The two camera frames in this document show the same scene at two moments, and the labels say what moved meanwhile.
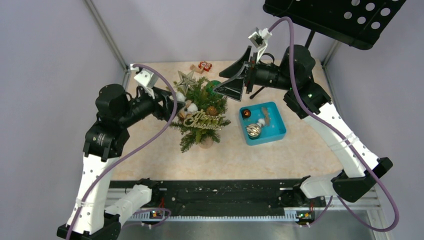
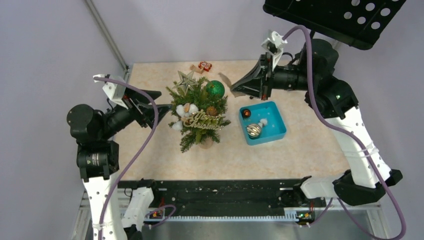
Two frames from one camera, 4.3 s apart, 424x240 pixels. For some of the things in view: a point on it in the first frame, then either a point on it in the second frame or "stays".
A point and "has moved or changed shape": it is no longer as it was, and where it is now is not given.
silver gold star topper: x=187 y=81 stays
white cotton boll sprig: x=189 y=108 has moved or changed shape
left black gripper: x=166 y=111 -> x=148 y=113
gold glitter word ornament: x=201 y=120 stays
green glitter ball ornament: x=210 y=85 stays
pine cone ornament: x=211 y=111 stays
